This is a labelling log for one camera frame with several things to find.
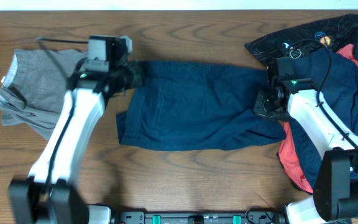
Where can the black patterned shorts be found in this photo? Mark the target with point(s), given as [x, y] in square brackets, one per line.
[335, 33]

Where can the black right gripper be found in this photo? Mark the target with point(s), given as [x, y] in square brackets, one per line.
[259, 108]

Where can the navy blue shorts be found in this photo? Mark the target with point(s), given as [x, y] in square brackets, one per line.
[185, 106]

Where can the dark blue garment in pile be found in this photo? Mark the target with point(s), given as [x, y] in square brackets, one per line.
[339, 91]

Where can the folded grey shorts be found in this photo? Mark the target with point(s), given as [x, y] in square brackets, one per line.
[32, 92]

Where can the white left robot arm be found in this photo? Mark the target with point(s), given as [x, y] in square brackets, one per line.
[49, 194]

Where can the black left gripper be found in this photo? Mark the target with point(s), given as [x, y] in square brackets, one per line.
[134, 74]

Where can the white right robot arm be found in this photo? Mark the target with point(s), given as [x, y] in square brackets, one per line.
[335, 194]

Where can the red garment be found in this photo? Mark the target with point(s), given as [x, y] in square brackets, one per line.
[287, 154]

